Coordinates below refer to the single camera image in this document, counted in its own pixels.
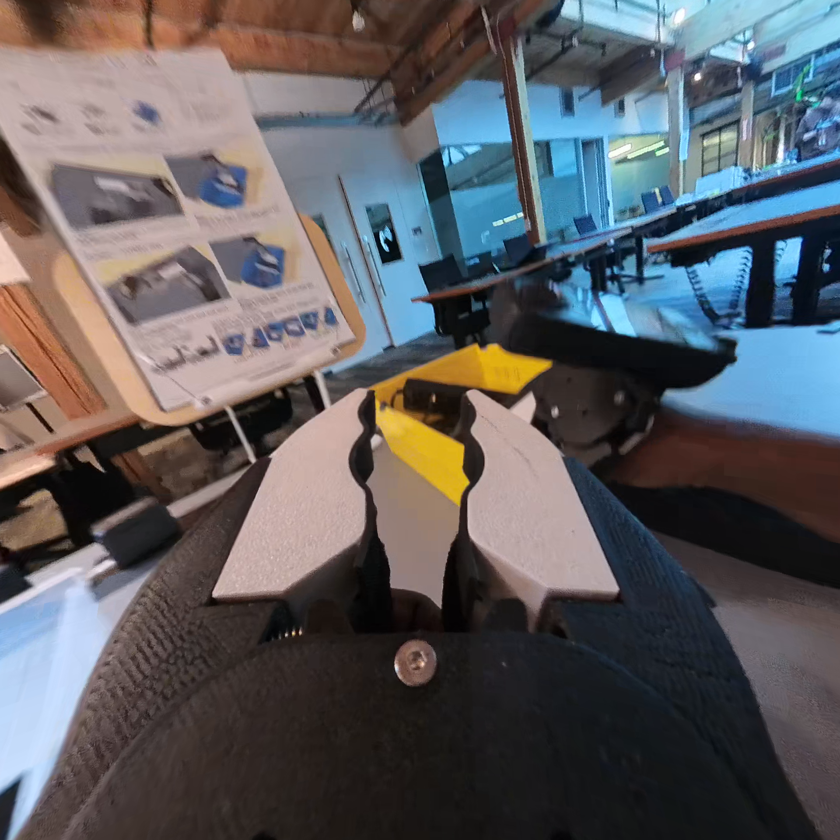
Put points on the black office chair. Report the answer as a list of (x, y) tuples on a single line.
[(453, 308)]

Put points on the instruction poster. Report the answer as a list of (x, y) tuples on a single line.
[(164, 229)]

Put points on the white ceiling spotlight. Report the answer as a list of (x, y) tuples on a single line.
[(358, 21)]

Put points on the black square wall sign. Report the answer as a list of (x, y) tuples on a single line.
[(382, 233)]

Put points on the dark grey small case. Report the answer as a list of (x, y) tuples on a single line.
[(134, 535)]

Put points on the small grey framed screen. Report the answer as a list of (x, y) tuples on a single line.
[(16, 380)]

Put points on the wooden-edged office table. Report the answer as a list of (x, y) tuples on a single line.
[(754, 226), (558, 253)]

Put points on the yellow plastic bin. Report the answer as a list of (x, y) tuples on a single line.
[(426, 453)]

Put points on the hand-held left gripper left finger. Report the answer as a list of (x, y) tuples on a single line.
[(302, 512)]

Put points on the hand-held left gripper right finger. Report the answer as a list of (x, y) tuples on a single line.
[(531, 512)]

